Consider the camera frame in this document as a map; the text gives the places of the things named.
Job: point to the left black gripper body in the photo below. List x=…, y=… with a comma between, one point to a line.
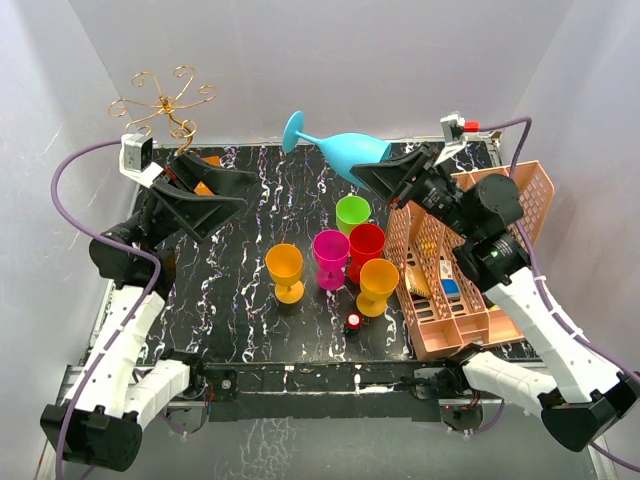
x=157, y=220

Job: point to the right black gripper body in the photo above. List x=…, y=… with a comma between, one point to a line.
x=430, y=190

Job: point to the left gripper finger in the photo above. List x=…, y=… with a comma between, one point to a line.
x=189, y=169
x=197, y=215

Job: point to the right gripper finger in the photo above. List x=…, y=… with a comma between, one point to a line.
x=420, y=155
x=390, y=184

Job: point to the green wine glass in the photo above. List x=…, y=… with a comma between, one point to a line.
x=351, y=211

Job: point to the teal wine glass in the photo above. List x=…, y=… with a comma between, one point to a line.
x=341, y=151

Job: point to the red wine glass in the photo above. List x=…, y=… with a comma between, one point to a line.
x=367, y=242

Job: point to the magenta wine glass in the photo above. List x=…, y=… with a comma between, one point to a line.
x=331, y=251

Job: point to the orange wine glass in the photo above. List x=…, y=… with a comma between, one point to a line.
x=285, y=265
x=378, y=280

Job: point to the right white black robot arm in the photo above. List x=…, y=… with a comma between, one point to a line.
x=584, y=392

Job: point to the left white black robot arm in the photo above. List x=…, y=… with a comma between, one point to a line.
x=100, y=422

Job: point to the orange wooden rack base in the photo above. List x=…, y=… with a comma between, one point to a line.
x=201, y=188

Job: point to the yellow book in organizer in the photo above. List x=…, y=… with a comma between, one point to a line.
x=415, y=279

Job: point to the blue white box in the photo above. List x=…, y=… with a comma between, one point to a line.
x=450, y=286

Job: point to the black device in organizer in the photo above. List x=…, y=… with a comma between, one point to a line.
x=489, y=305

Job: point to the red black push button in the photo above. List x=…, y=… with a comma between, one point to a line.
x=352, y=325

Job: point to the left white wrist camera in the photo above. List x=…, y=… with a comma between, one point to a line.
x=136, y=159

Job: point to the gold wire glass rack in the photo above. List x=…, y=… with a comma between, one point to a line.
x=163, y=105

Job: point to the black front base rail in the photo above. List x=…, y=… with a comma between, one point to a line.
x=334, y=390

